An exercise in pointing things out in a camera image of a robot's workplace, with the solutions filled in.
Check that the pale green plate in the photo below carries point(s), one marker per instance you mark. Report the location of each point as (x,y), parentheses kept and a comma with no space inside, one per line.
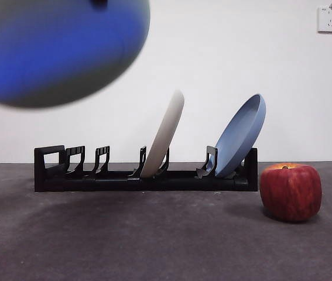
(51,52)

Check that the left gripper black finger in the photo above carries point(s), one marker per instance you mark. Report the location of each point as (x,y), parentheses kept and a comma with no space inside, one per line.
(99,3)

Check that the white plate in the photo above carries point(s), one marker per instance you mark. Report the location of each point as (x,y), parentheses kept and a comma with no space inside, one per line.
(165,137)

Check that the black plate rack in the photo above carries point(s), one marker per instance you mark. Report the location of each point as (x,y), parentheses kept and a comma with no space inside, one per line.
(124,184)

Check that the white wall socket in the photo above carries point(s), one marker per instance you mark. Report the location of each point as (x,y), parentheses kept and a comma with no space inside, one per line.
(329,20)

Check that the red yellow apple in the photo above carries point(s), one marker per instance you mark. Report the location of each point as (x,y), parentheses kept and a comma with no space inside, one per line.
(290,193)

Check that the blue plate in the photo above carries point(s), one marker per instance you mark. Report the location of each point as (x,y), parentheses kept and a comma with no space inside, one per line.
(239,137)

